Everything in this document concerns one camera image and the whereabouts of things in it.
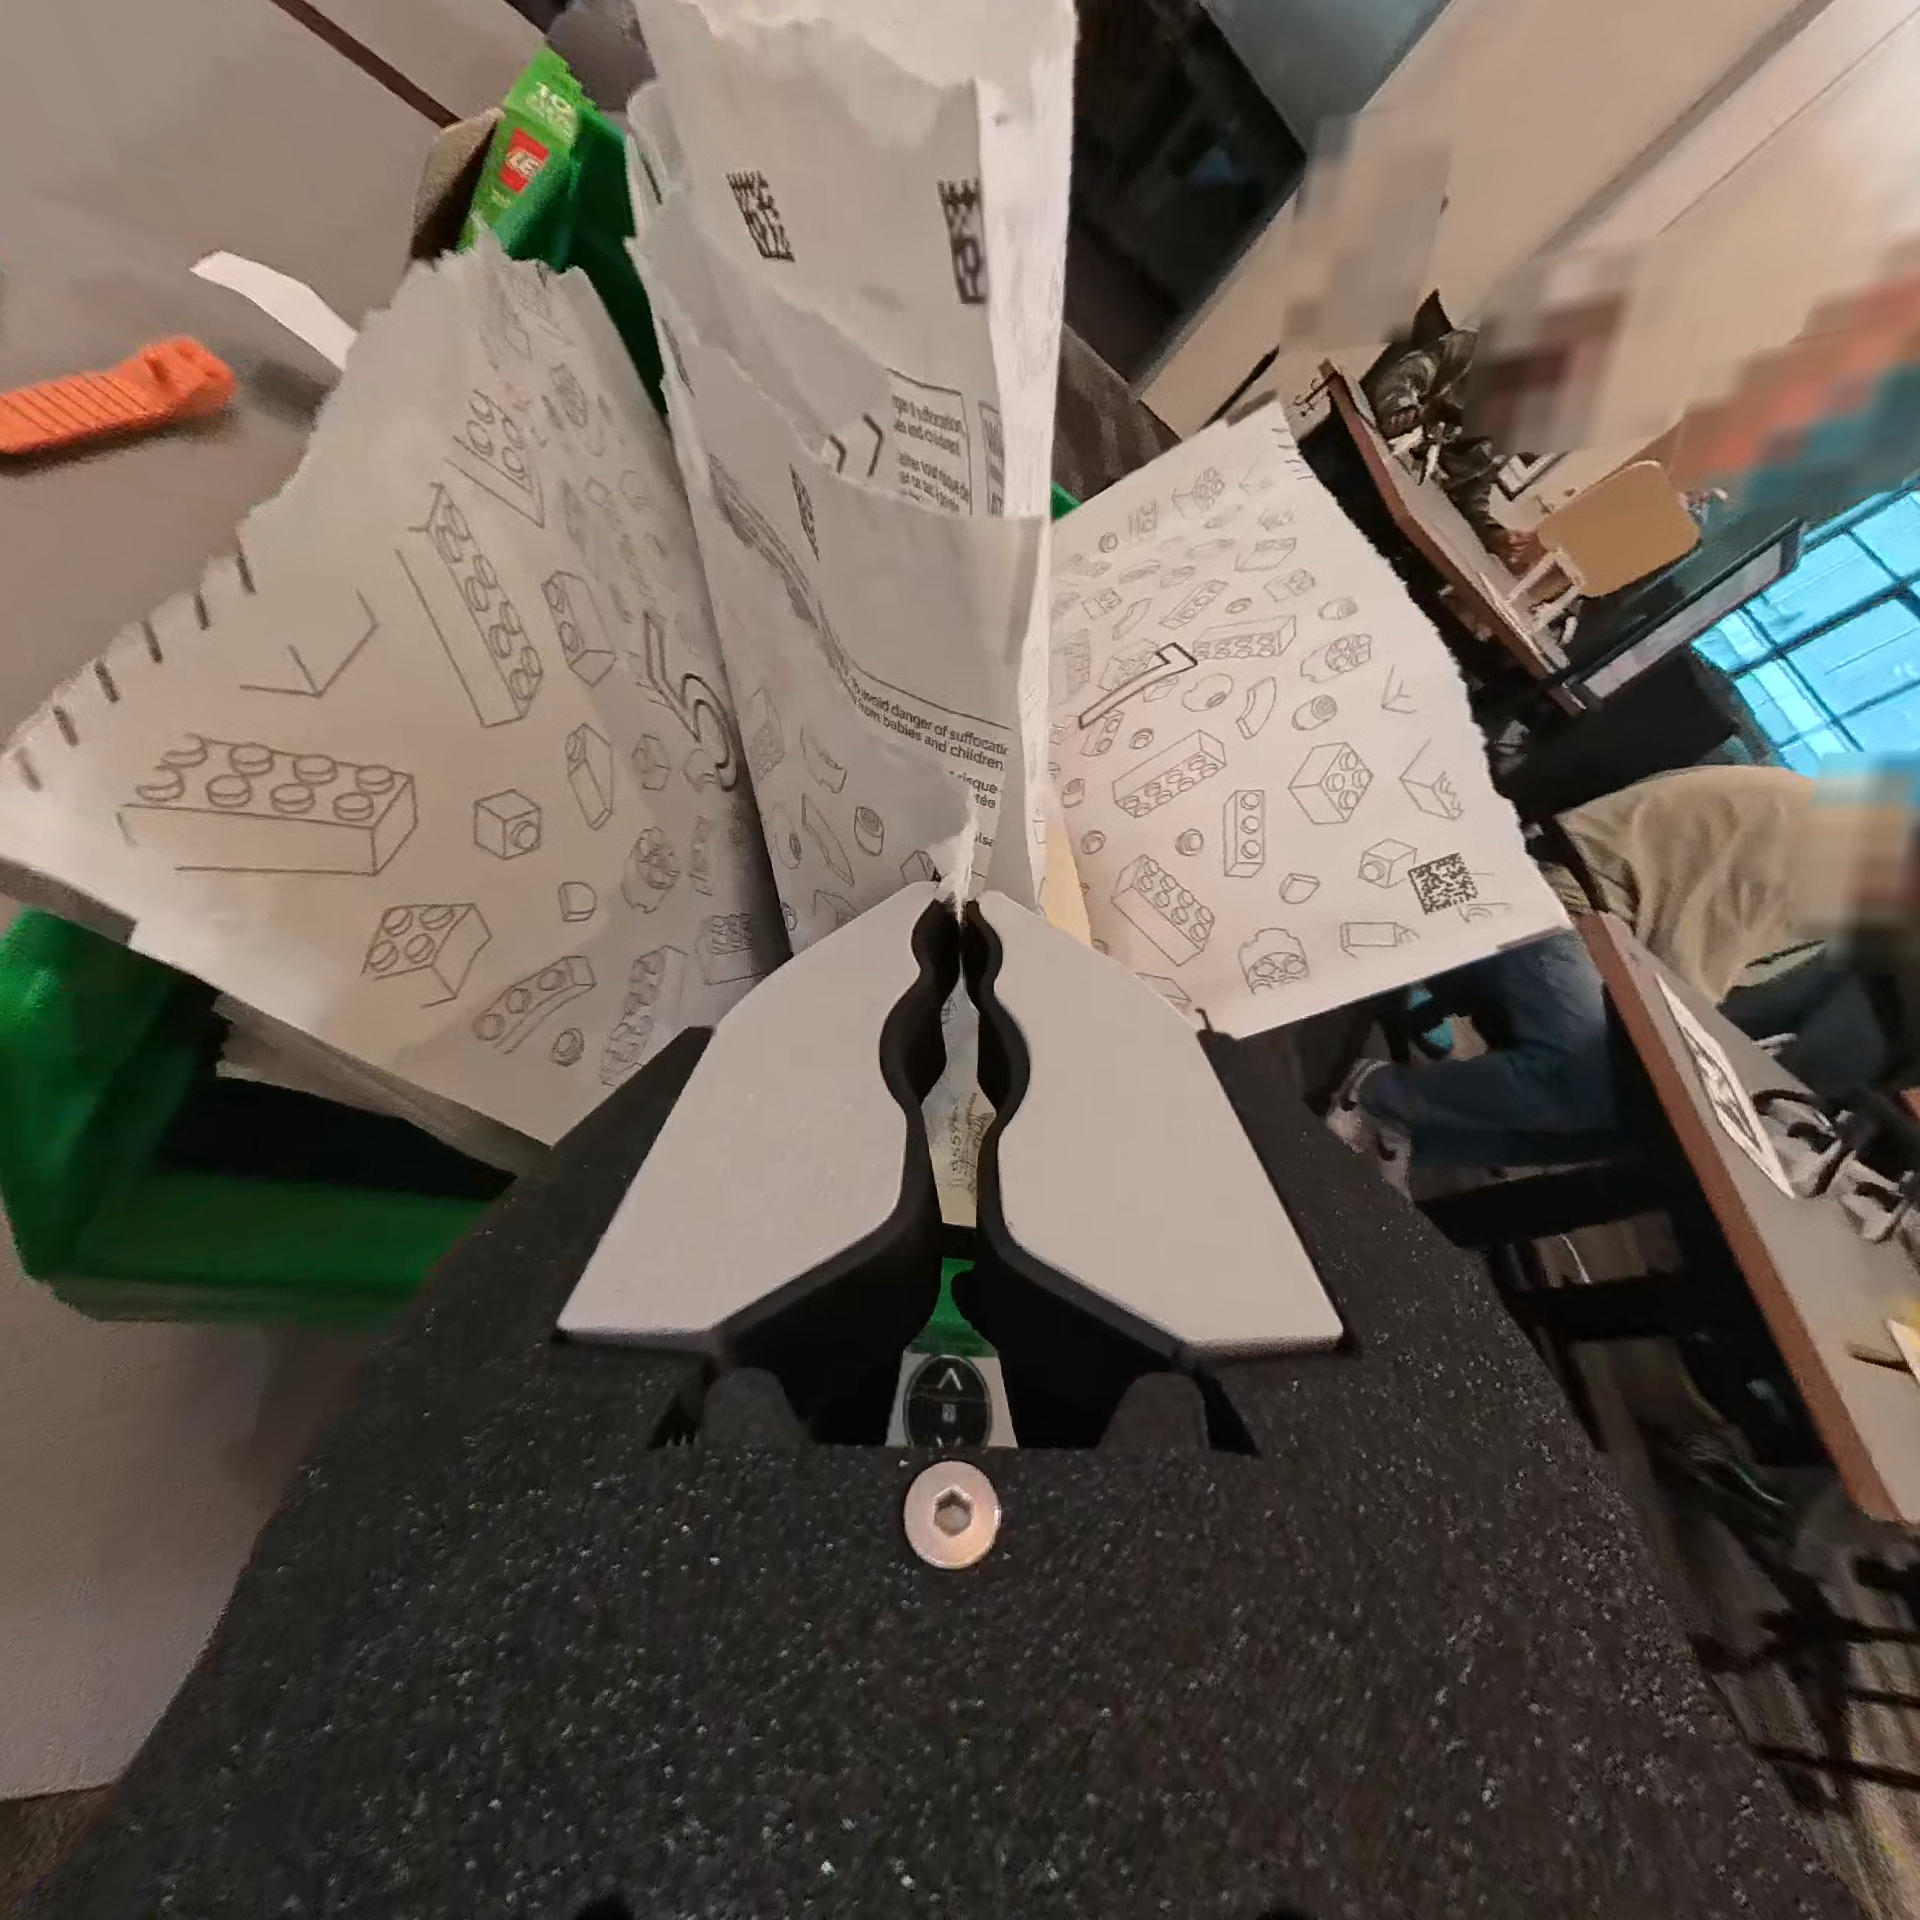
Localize black monitor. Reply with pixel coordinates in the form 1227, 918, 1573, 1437
1555, 517, 1806, 710

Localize green toy box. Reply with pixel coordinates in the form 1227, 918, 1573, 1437
0, 45, 669, 1330

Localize printed marker tag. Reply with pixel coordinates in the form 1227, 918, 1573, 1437
1654, 974, 1797, 1199

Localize tan chair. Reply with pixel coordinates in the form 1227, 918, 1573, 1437
1532, 461, 1708, 607

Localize dark toy figure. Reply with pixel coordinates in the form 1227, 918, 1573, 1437
1361, 291, 1505, 461

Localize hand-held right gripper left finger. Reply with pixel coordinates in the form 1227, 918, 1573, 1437
553, 883, 962, 1446

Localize orange brick separator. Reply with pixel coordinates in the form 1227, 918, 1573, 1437
0, 337, 240, 458

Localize grey table with wooden edge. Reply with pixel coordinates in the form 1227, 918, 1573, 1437
1560, 885, 1920, 1525

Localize white paper strip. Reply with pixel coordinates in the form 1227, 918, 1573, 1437
191, 251, 359, 367

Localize window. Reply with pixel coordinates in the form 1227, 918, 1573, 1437
1692, 487, 1920, 770

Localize black round control panel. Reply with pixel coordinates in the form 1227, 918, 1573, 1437
902, 1350, 1006, 1453

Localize white printed paper bag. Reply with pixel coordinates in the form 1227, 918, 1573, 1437
0, 244, 799, 1150
626, 0, 1082, 520
1033, 402, 1572, 1041
663, 342, 1055, 966

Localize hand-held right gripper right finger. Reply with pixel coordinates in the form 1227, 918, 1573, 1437
947, 890, 1348, 1446

